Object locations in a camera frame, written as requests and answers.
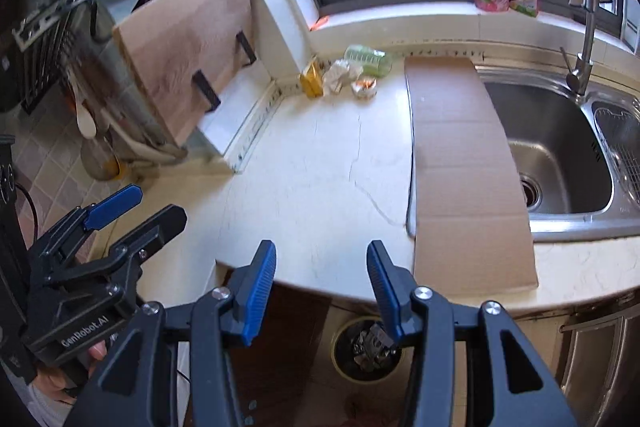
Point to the person's left hand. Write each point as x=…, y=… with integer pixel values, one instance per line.
x=52, y=382

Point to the orange white snack packet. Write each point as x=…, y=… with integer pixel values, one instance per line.
x=363, y=88

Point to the crumpled white tissue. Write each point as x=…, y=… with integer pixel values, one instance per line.
x=340, y=74

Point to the yellow carton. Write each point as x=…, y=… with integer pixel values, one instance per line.
x=312, y=82

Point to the cardboard sheet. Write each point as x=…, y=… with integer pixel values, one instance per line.
x=465, y=167

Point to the green plastic bottle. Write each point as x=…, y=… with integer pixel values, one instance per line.
x=370, y=59

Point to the steel hook rail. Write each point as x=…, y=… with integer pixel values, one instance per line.
x=45, y=19

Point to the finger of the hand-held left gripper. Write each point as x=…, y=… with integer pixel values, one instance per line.
x=112, y=207
x=160, y=227

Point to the white spoon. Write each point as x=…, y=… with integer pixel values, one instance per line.
x=86, y=122

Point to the person's left forearm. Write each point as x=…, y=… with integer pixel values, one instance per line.
x=30, y=407

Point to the black slotted rack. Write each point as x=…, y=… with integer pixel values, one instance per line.
x=50, y=62

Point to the round trash can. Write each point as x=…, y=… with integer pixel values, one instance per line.
x=345, y=369

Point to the orange tape piece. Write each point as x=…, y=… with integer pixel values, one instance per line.
x=320, y=24

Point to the steel faucet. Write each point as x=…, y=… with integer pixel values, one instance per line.
x=587, y=37

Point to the silver foil bag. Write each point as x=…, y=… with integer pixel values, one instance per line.
x=372, y=344

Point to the steel double sink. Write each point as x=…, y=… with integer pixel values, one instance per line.
x=550, y=147

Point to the wooden cutting board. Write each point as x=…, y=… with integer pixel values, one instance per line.
x=175, y=32

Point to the steel ladle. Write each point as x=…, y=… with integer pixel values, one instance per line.
x=100, y=162

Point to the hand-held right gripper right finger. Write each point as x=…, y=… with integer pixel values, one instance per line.
x=385, y=292

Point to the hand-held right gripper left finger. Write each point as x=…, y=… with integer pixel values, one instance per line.
x=257, y=292

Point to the white wall switch box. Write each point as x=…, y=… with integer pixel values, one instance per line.
x=631, y=22

